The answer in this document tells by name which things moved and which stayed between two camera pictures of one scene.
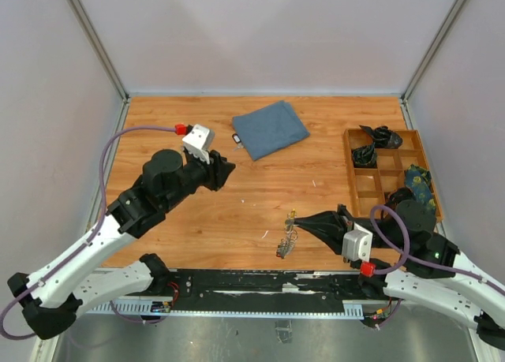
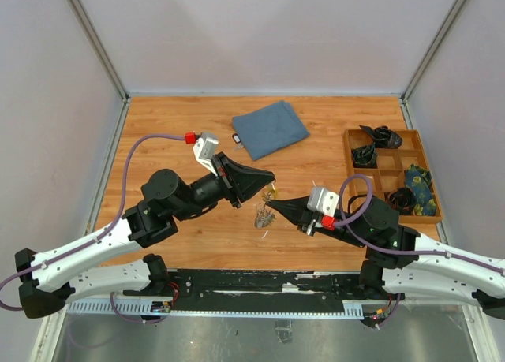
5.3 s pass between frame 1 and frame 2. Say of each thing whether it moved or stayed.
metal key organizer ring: moved
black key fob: stayed
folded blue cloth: stayed
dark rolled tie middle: stayed
